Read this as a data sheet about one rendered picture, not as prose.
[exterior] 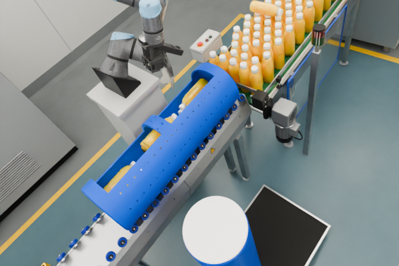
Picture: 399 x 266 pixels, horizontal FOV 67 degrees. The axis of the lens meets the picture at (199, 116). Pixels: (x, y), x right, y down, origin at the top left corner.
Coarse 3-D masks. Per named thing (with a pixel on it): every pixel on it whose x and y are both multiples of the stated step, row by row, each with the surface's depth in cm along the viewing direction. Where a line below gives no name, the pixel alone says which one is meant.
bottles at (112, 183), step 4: (180, 112) 165; (144, 152) 159; (132, 164) 152; (124, 168) 150; (128, 168) 150; (120, 172) 148; (124, 172) 148; (116, 176) 147; (120, 176) 147; (112, 180) 147; (116, 180) 146; (108, 184) 146; (112, 184) 145; (104, 188) 145; (108, 188) 144; (108, 192) 144
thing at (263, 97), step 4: (256, 92) 170; (260, 92) 169; (264, 92) 168; (252, 96) 168; (256, 96) 168; (260, 96) 167; (264, 96) 167; (268, 96) 167; (252, 100) 170; (256, 100) 167; (260, 100) 166; (264, 100) 167; (252, 104) 173; (256, 104) 170; (260, 104) 168; (264, 104) 170; (256, 108) 173; (260, 108) 171; (264, 108) 172
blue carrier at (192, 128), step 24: (192, 72) 165; (216, 72) 154; (216, 96) 151; (192, 120) 144; (216, 120) 154; (168, 144) 137; (192, 144) 145; (120, 168) 153; (144, 168) 132; (168, 168) 138; (96, 192) 126; (144, 192) 132; (120, 216) 126
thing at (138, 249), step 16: (240, 112) 177; (240, 128) 194; (224, 144) 174; (208, 160) 167; (192, 176) 161; (160, 192) 154; (176, 192) 156; (192, 192) 182; (176, 208) 165; (96, 224) 151; (112, 224) 149; (160, 224) 153; (96, 240) 146; (112, 240) 144; (144, 240) 148; (80, 256) 143; (96, 256) 141; (128, 256) 143
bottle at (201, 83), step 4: (200, 80) 165; (204, 80) 165; (196, 84) 164; (200, 84) 164; (204, 84) 164; (192, 88) 163; (196, 88) 162; (200, 88) 163; (188, 92) 162; (192, 92) 161; (196, 92) 162; (184, 96) 162; (188, 96) 160; (192, 96) 160; (184, 100) 160; (188, 100) 160; (184, 104) 160
